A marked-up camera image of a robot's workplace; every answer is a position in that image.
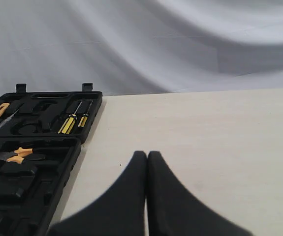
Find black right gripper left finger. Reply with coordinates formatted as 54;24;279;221
48;151;147;236

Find large yellow black screwdriver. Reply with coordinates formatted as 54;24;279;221
58;100;83;134

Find orange handled pliers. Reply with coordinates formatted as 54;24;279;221
0;147;33;164

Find black plastic tool case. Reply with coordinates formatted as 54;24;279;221
0;83;103;236

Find small yellow black screwdriver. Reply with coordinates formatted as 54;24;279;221
78;101;93;128

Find white backdrop cloth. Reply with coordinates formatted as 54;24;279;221
0;0;283;95

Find clear tester screwdriver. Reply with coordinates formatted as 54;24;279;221
0;108;19;129

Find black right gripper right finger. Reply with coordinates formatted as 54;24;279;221
147;151;252;236

